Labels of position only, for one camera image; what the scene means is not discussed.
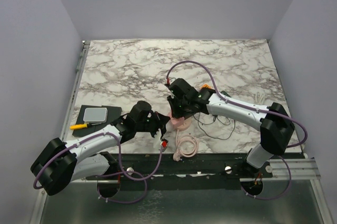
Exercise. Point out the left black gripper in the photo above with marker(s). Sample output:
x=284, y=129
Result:
x=161, y=121

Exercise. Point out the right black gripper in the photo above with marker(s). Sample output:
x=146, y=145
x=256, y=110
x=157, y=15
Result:
x=175, y=114

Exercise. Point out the pink round power hub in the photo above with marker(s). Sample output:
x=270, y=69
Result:
x=185, y=126

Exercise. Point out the green cube socket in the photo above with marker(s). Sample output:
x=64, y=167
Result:
x=225, y=93

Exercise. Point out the pink cube socket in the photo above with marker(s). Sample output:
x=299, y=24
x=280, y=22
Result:
x=176, y=122

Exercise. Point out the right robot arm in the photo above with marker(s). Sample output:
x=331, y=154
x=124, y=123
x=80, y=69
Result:
x=271, y=121

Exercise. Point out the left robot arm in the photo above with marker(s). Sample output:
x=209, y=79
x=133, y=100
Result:
x=54, y=167

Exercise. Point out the black foam mat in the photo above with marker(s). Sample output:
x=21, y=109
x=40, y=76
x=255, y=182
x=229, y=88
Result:
x=114, y=112

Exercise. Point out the grey white rectangular box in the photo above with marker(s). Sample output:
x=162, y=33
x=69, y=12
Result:
x=95, y=115

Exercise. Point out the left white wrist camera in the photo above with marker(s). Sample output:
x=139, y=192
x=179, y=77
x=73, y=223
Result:
x=160, y=143

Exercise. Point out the black mounting base rail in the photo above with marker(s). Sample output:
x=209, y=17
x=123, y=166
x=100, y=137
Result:
x=206, y=171

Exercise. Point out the aluminium frame rail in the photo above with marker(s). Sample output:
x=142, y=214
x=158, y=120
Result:
x=292, y=195

